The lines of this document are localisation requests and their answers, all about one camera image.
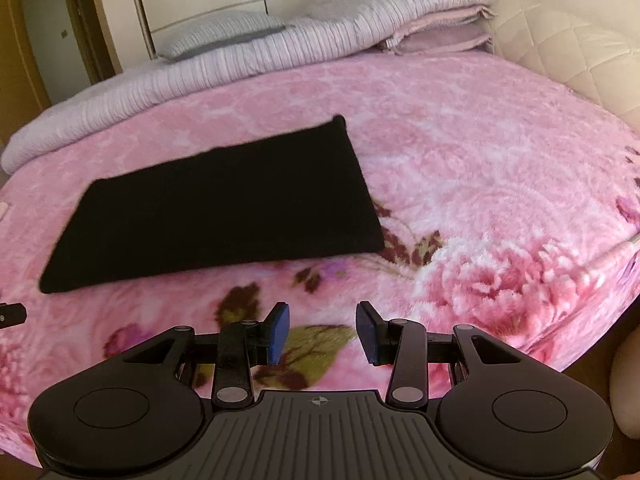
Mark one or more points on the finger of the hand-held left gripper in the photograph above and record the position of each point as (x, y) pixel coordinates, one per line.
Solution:
(12, 316)

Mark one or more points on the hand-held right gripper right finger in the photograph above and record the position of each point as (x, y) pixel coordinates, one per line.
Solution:
(367, 332)

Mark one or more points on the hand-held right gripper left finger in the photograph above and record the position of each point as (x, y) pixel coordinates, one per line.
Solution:
(277, 335)

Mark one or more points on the black knit cardigan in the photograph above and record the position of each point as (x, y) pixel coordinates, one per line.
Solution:
(200, 210)

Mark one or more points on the pink floral blanket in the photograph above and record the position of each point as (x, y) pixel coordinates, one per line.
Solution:
(475, 160)

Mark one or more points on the lilac striped quilt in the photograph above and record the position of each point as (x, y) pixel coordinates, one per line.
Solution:
(200, 75)

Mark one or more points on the brown wooden door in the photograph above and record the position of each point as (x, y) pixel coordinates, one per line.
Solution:
(95, 50)

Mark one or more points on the folded pink sheets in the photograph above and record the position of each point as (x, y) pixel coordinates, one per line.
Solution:
(440, 35)

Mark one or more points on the grey striped pillow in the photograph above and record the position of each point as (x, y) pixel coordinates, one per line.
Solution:
(215, 35)

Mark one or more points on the cream quilted headboard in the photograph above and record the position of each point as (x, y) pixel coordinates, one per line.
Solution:
(575, 50)

